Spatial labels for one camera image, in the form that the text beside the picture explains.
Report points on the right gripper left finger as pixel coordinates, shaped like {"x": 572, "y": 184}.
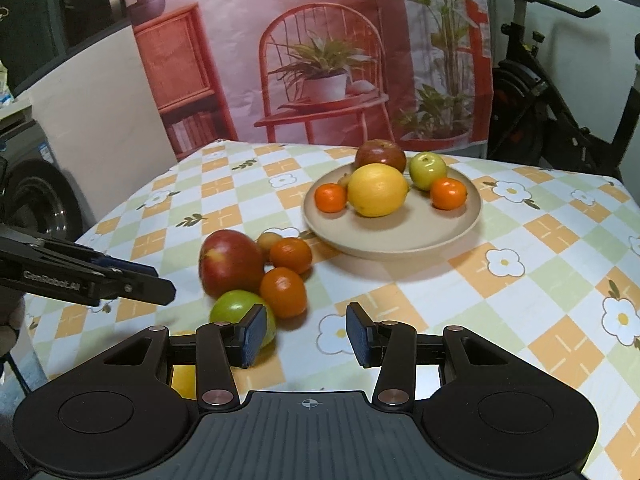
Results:
{"x": 220, "y": 346}

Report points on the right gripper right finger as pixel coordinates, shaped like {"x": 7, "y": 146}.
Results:
{"x": 389, "y": 346}

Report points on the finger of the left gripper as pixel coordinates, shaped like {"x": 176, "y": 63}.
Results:
{"x": 135, "y": 284}
{"x": 107, "y": 261}

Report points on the yellow lemon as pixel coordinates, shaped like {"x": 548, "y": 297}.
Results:
{"x": 377, "y": 190}
{"x": 183, "y": 380}

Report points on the orange tangerine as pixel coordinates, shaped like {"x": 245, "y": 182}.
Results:
{"x": 291, "y": 253}
{"x": 330, "y": 198}
{"x": 448, "y": 193}
{"x": 285, "y": 292}

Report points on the bright red apple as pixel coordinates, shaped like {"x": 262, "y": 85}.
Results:
{"x": 230, "y": 260}

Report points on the small green apple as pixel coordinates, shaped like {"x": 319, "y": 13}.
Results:
{"x": 425, "y": 168}

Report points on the dark red apple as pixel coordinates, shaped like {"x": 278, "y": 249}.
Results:
{"x": 380, "y": 151}

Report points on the small brown longan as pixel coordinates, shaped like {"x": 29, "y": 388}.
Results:
{"x": 344, "y": 180}
{"x": 265, "y": 241}

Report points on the gloved left hand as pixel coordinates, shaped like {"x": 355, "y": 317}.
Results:
{"x": 12, "y": 313}

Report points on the beige round plate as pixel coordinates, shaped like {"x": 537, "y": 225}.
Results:
{"x": 416, "y": 228}

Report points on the dark window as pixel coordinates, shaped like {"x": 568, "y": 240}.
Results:
{"x": 39, "y": 35}

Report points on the black exercise bike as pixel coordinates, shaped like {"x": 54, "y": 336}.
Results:
{"x": 566, "y": 84}

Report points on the pink printed backdrop cloth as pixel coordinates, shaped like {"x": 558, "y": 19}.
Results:
{"x": 343, "y": 72}

